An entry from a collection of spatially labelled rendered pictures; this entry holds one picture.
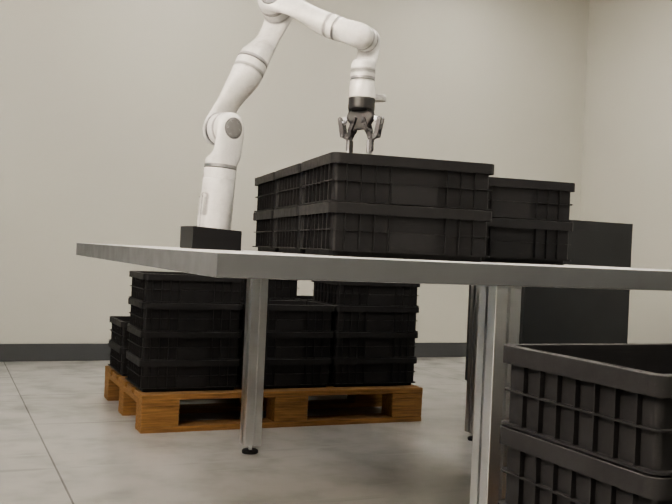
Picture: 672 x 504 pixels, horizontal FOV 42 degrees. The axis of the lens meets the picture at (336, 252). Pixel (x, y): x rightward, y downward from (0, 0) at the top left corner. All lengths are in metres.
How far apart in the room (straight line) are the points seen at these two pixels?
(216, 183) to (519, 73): 4.43
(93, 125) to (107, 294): 1.00
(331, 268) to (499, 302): 0.39
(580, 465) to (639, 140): 5.48
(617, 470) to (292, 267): 0.65
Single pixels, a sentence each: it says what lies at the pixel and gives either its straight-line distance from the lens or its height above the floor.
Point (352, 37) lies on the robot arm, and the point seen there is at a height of 1.31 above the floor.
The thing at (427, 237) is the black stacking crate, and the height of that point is 0.75.
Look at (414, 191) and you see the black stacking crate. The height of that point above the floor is 0.85.
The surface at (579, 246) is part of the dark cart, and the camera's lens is 4.14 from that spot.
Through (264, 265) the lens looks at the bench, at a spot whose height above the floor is 0.68.
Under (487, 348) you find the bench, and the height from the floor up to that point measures 0.54.
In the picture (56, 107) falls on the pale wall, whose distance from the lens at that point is 5.39.
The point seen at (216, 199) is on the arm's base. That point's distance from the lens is 2.47.
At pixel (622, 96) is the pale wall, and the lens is 6.70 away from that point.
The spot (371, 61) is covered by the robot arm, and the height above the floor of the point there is 1.24.
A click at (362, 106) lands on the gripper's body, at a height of 1.12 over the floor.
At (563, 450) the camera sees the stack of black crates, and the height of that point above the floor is 0.48.
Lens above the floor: 0.71
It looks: level
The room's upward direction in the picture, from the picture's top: 3 degrees clockwise
